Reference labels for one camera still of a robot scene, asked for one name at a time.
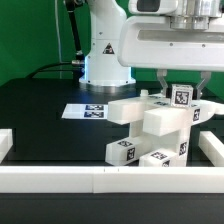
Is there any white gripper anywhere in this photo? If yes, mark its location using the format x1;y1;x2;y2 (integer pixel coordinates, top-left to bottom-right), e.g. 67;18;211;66
117;16;224;99

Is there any white tagged cube nut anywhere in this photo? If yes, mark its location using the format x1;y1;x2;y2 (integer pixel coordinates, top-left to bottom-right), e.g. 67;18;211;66
171;84;193;107

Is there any white chair seat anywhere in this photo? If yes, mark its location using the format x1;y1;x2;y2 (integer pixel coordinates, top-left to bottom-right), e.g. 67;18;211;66
128;89;193;167

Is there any white chair back frame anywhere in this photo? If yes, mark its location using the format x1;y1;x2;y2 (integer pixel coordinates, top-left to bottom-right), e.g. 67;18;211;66
107;91;224;138

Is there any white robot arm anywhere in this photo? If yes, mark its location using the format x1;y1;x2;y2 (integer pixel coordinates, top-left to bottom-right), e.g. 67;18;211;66
82;0;224;98

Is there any white right fence bar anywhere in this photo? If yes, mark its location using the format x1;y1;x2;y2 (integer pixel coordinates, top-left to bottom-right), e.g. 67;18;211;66
198;131;224;167

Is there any white fence bar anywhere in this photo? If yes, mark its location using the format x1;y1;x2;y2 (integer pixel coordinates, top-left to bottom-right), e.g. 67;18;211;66
0;166;224;193
0;129;13;163
198;131;224;167

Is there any white sheet with tags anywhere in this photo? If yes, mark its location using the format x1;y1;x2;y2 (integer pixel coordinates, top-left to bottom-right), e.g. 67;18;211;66
62;104;108;119

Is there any white left fence bar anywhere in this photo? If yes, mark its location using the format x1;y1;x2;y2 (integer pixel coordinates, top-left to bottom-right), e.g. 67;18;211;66
0;129;13;163

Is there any white front fence bar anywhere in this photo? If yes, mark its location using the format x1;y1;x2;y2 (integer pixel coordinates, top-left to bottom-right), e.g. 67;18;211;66
0;166;224;193

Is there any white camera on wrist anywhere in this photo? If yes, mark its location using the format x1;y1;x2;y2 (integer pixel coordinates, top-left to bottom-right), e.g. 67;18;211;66
128;0;178;15

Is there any black hose behind robot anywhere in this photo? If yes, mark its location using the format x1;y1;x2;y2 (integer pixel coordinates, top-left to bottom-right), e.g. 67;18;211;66
63;0;84;62

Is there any black cable at base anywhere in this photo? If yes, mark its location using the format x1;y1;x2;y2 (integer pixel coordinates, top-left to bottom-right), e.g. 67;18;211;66
25;59;86;80

